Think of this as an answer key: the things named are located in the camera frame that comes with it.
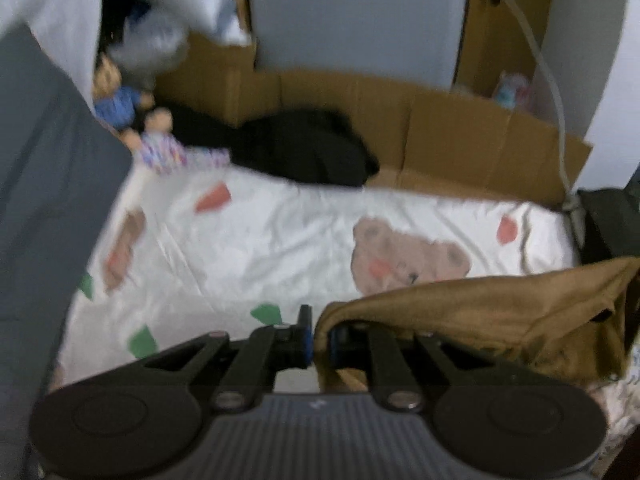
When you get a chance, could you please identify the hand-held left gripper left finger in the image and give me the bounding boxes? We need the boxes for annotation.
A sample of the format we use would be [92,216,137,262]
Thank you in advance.
[145,305,315,415]

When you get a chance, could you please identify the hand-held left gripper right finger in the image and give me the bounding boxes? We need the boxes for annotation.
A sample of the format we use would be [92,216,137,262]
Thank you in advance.
[331,324,501,415]

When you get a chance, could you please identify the doll in blue clothes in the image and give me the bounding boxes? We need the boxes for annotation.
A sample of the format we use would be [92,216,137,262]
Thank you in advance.
[92,52,156,148]

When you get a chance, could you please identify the brown printed T-shirt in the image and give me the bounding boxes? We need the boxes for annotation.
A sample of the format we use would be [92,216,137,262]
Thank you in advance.
[315,256,640,393]

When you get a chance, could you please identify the white cable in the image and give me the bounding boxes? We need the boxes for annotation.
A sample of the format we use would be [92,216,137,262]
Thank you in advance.
[487,0,581,211]

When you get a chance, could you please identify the white cloth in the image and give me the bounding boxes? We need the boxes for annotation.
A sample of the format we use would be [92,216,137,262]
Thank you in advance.
[0,0,103,103]

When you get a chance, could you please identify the doll in patterned dress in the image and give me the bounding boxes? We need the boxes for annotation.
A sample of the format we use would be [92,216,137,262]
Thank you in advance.
[135,107,231,176]

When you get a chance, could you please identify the dark grey cloth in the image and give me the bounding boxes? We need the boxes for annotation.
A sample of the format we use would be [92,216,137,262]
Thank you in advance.
[0,25,133,480]

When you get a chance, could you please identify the cardboard box with handle slot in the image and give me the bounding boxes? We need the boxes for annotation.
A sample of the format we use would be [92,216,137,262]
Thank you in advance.
[455,0,558,106]

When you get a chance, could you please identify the dark green cloth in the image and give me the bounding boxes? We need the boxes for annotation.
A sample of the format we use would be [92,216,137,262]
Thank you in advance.
[575,167,640,266]

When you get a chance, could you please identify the pile of black clothes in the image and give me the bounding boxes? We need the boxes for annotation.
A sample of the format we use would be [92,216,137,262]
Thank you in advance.
[167,105,381,188]

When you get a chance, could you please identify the flattened cardboard sheet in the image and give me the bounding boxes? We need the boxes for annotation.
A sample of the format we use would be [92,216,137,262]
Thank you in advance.
[155,32,593,208]

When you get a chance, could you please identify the pale blue-grey board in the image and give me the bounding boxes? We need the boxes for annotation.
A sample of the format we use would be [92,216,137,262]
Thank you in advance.
[247,0,471,91]

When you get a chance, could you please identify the white bear print bedsheet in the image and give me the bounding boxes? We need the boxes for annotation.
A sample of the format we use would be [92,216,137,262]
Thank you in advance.
[47,160,583,396]

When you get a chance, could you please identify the small pastel toy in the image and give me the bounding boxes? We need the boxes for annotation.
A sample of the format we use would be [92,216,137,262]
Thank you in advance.
[492,71,531,108]

